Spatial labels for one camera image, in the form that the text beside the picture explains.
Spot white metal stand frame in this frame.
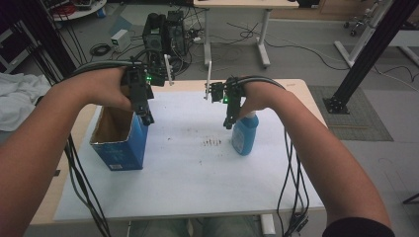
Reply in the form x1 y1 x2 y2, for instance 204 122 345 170
334 0 419 69

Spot small white box device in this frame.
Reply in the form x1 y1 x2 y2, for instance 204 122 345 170
110 29 132 53

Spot coiled black cable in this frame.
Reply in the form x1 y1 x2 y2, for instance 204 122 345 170
89 42 113 57

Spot blue bottle with white cap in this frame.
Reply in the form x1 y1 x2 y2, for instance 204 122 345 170
230 111 260 157

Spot person's right hand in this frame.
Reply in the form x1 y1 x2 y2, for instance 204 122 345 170
237 80 285 120

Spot grey floor mat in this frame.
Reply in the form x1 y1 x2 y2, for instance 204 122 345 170
307 85 394 142

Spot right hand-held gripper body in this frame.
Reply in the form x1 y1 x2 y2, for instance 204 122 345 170
203 60 247 104

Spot long black floor cable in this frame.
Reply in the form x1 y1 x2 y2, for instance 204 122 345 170
226 21 350 72

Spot black metal post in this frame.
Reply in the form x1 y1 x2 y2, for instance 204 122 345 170
322 0 419 115

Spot white table mat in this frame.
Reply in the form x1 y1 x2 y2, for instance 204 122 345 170
53 90 325 221

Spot white table leg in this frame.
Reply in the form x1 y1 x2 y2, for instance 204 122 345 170
260 213 277 237

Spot light wooden desk white legs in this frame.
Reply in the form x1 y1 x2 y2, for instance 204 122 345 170
192 0 300 69

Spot white crumpled cloth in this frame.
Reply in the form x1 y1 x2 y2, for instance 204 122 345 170
0 72 52 132

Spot person's black top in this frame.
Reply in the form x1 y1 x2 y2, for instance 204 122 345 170
321 216 396 237

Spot blue cardboard box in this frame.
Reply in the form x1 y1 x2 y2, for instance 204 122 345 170
89 106 150 172

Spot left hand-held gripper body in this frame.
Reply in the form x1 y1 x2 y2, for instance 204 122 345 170
121 48 176 115

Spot round white table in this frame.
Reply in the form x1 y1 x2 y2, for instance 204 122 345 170
48 0 108 23

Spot person's left hand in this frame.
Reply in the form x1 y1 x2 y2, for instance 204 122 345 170
83 66 134 113

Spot black computer tower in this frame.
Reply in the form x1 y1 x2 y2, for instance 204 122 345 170
141 12 168 54
165 10 188 57

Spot black cable bundle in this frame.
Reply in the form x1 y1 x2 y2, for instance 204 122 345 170
241 74 310 237
63 58 146 237

